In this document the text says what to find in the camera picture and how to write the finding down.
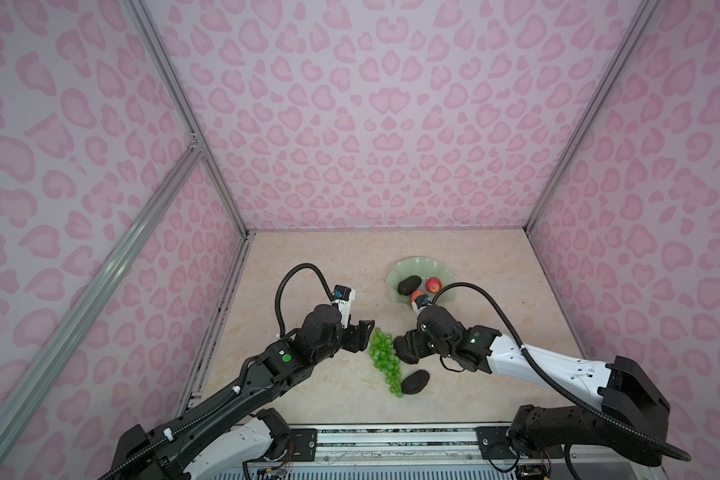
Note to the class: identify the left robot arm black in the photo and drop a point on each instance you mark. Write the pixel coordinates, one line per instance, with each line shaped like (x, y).
(166, 451)

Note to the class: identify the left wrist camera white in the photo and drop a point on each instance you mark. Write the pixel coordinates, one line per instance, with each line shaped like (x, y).
(343, 298)

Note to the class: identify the dark avocado table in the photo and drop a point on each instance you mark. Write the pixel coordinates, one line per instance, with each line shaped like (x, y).
(415, 382)

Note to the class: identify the aluminium frame profile left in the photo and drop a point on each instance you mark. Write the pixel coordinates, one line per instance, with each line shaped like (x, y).
(118, 235)

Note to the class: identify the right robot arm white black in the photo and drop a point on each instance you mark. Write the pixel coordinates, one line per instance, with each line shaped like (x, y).
(611, 404)

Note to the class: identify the green fake grape bunch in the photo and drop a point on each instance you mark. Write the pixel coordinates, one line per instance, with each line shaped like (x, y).
(386, 361)

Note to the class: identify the aluminium frame profile right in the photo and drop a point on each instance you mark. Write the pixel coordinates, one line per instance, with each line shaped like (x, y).
(640, 25)

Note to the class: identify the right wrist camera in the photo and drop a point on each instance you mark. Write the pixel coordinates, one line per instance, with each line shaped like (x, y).
(420, 304)

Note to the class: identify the metal base rail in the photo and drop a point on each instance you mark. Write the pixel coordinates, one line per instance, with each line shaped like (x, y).
(436, 451)

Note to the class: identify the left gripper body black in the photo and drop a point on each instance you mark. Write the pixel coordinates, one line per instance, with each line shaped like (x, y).
(353, 338)

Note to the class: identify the aluminium frame profile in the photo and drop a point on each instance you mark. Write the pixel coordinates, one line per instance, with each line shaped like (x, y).
(640, 25)
(118, 235)

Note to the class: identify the red apple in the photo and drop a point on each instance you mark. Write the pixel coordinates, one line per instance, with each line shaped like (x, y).
(433, 285)
(414, 295)

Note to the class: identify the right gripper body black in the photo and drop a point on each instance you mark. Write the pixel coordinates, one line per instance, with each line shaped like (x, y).
(423, 345)

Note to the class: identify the dark avocado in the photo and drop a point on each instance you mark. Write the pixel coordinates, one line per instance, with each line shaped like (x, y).
(408, 285)

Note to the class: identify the green glass fruit bowl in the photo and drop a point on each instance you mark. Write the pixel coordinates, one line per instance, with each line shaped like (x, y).
(412, 274)

